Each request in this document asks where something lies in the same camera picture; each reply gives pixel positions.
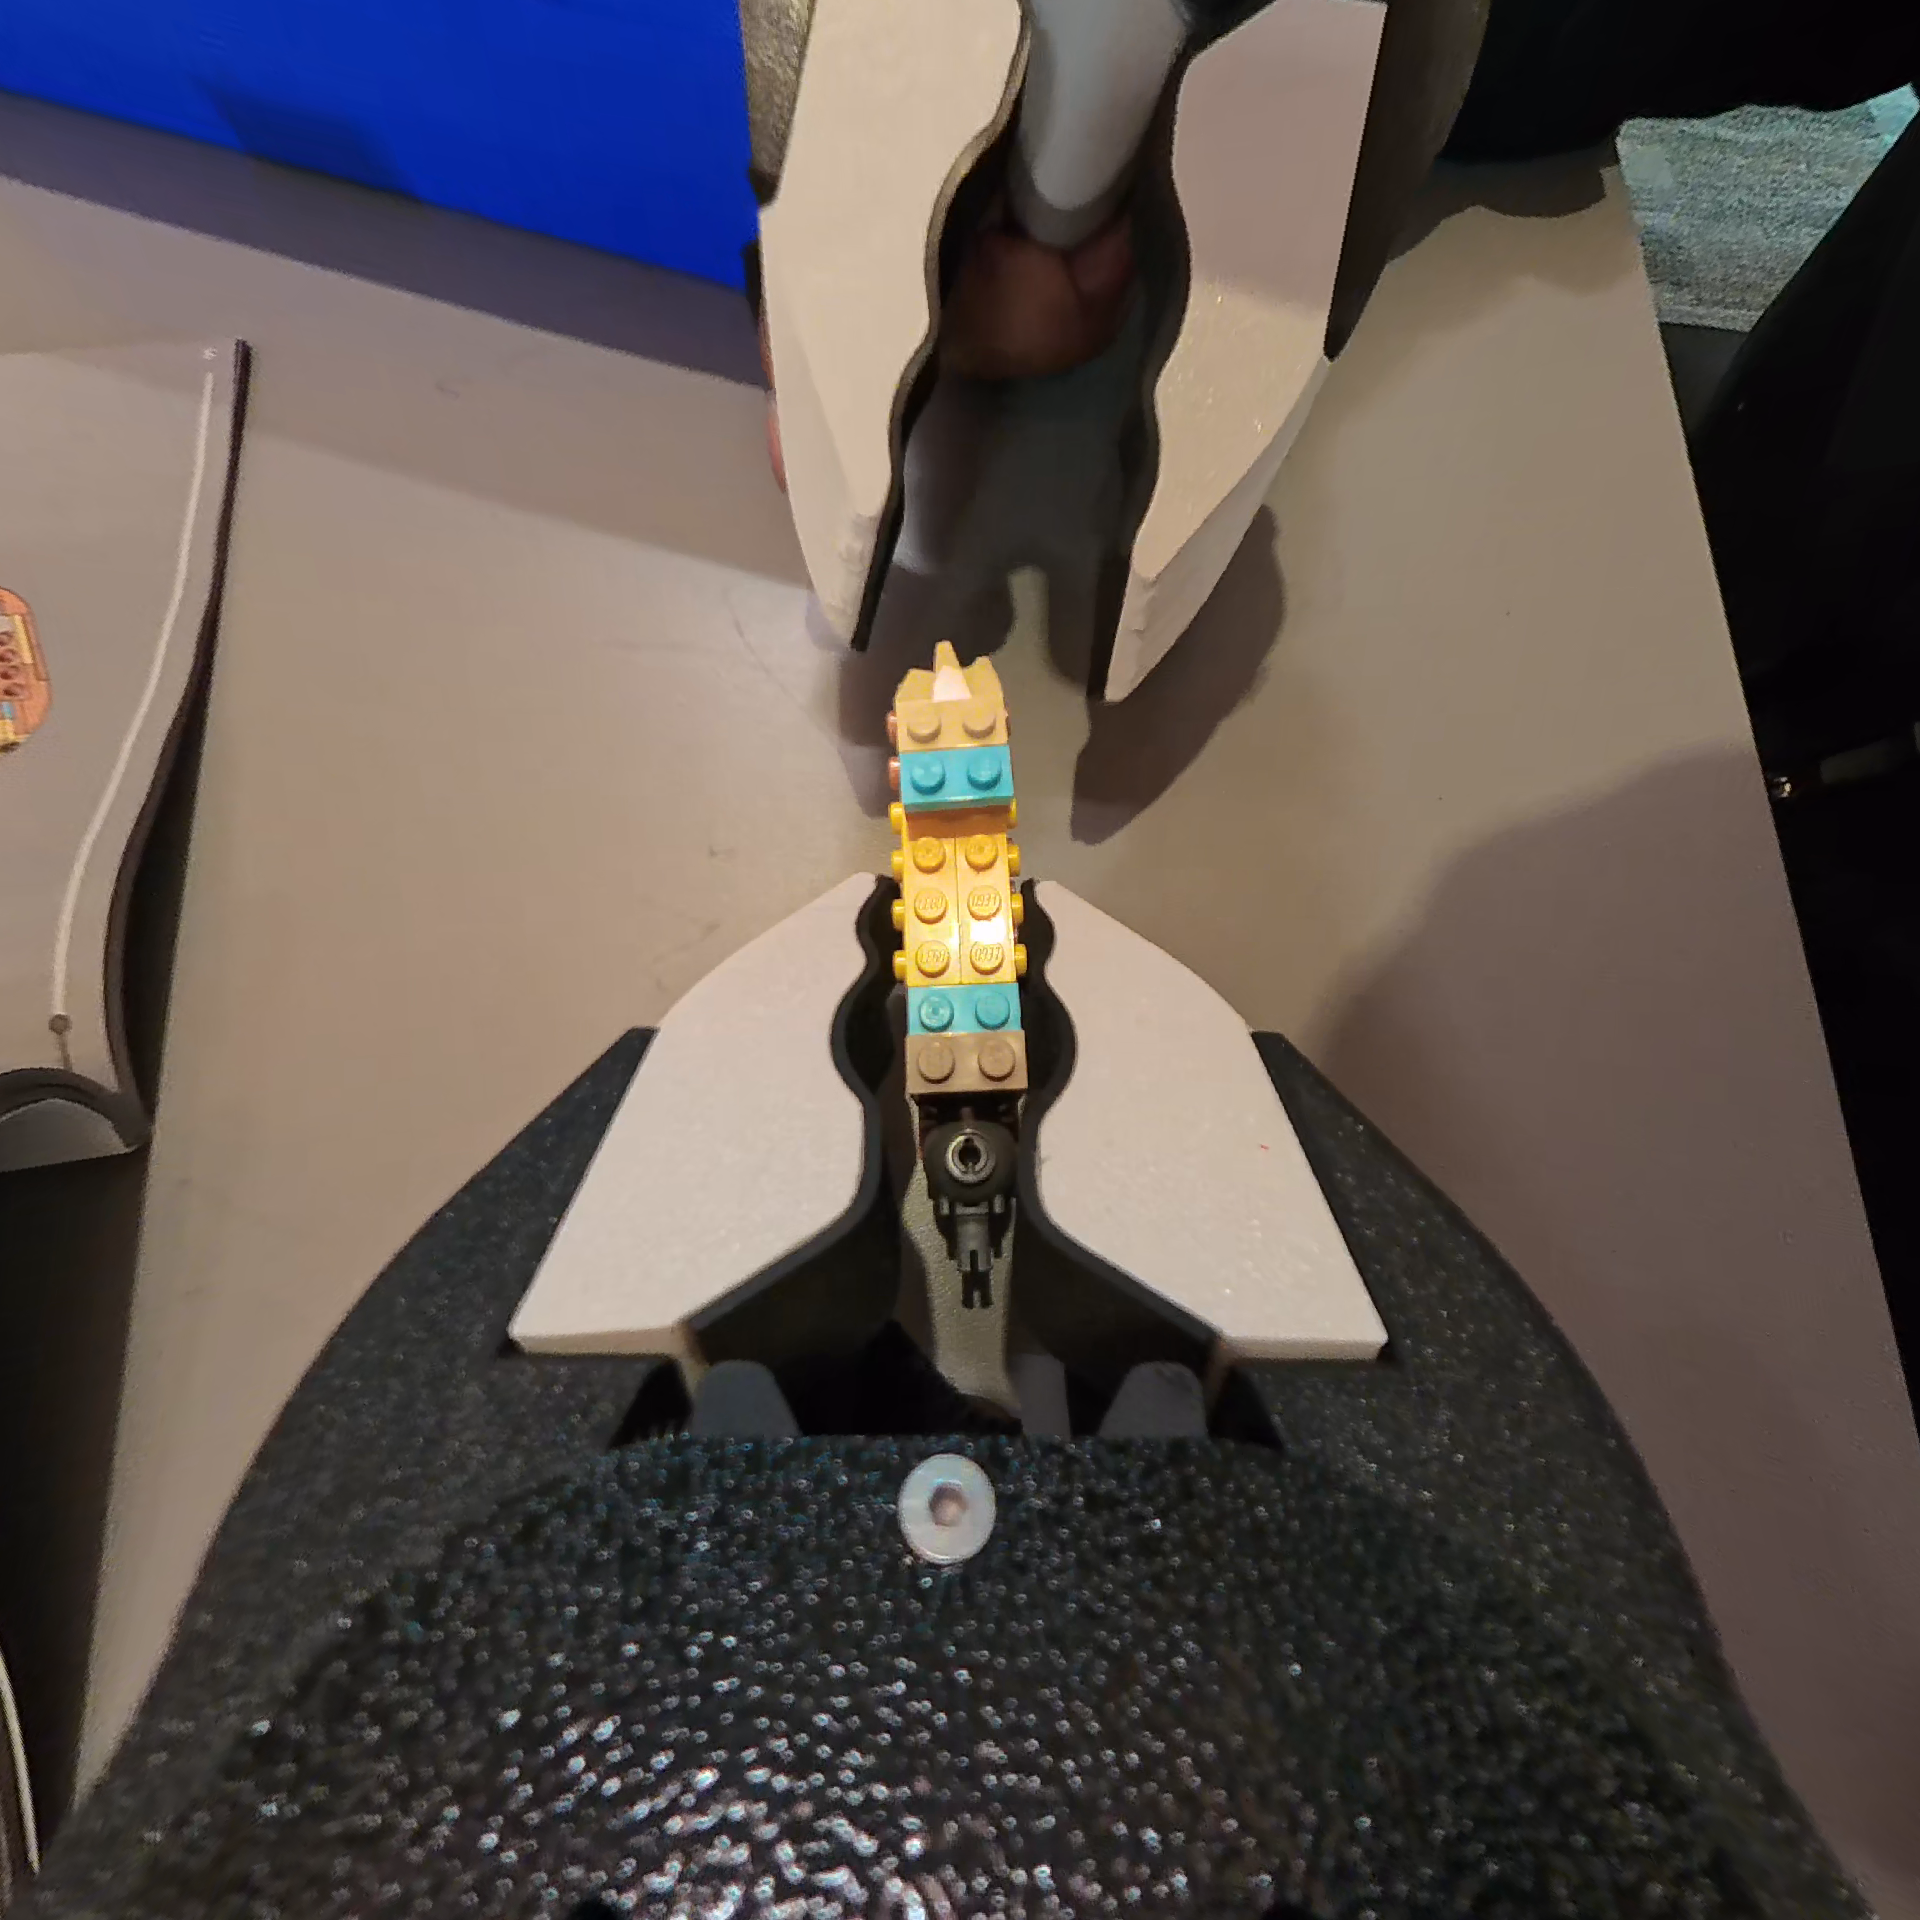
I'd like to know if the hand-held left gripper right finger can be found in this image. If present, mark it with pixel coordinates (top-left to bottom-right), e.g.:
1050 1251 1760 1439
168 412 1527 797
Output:
1020 879 1392 1365

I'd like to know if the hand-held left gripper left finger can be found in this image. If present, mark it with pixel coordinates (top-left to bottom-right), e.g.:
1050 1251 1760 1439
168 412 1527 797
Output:
509 866 903 1360

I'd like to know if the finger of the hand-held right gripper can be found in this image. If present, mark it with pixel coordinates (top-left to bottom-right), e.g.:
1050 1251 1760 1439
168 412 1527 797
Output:
1102 0 1389 704
757 0 1039 651

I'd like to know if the multicoloured lego build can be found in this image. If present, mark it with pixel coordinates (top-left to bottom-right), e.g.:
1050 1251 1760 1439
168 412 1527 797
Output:
883 640 1039 1307

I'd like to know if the grey lego instruction booklet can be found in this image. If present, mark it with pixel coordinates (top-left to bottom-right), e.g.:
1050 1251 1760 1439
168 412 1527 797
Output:
0 337 253 1172

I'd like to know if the person's right hand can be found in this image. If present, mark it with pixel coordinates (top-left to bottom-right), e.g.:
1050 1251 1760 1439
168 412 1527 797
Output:
942 210 1133 379

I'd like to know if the blue plastic bin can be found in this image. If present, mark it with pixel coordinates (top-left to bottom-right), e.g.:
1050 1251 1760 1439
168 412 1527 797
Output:
0 0 758 295

